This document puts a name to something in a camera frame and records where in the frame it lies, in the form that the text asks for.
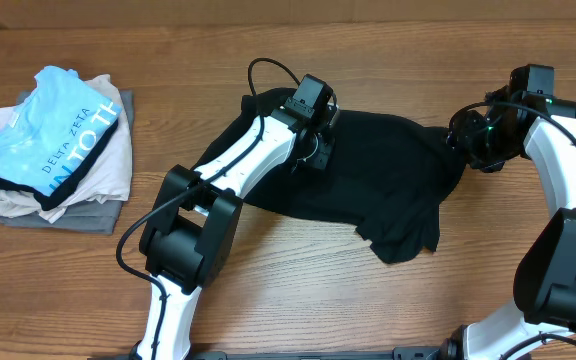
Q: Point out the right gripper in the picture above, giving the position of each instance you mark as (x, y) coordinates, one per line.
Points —
(461, 137)

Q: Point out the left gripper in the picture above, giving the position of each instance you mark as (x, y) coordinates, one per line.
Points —
(321, 160)

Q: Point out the black t-shirt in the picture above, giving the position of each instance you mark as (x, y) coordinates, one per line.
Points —
(387, 176)

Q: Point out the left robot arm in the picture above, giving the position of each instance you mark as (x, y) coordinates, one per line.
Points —
(189, 237)

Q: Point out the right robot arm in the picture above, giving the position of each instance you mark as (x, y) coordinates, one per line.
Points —
(526, 119)

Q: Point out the beige folded shirt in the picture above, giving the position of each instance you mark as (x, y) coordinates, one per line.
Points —
(107, 183)

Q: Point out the grey folded shirt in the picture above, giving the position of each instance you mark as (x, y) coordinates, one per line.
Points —
(100, 220)

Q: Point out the light blue folded shirt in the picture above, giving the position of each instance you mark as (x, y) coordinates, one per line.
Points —
(54, 130)

